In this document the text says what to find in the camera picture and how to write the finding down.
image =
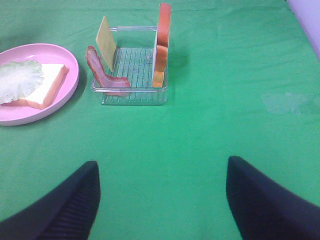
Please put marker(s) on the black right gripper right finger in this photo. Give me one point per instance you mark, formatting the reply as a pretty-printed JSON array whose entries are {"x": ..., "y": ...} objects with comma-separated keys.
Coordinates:
[{"x": 264, "y": 210}]

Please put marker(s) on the green tablecloth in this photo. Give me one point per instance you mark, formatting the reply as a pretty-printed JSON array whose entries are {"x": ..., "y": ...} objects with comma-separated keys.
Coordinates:
[{"x": 243, "y": 81}]

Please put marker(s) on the bacon strip from box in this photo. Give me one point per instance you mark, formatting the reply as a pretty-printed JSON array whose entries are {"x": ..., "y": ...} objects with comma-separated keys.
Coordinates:
[{"x": 104, "y": 80}]

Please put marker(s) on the bread slice from box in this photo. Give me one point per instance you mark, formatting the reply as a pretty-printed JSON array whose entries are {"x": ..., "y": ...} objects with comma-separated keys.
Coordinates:
[{"x": 44, "y": 95}]

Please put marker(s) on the clear right plastic box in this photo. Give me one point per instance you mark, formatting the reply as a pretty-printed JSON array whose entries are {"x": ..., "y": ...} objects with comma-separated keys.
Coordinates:
[{"x": 133, "y": 59}]

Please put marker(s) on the green lettuce leaf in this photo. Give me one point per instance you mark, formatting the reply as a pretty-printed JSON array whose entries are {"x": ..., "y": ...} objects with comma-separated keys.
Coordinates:
[{"x": 18, "y": 79}]

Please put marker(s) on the bread slice in right box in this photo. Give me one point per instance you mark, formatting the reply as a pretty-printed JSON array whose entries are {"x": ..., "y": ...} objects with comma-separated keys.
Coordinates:
[{"x": 161, "y": 45}]

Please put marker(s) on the pink round plate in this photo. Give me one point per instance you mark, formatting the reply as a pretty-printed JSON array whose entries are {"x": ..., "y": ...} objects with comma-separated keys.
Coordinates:
[{"x": 48, "y": 54}]

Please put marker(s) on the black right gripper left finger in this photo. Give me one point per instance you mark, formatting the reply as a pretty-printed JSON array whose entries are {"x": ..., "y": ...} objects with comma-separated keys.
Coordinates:
[{"x": 65, "y": 213}]

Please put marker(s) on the yellow cheese slice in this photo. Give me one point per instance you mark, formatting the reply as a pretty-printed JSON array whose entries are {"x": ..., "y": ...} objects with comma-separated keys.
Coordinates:
[{"x": 106, "y": 44}]

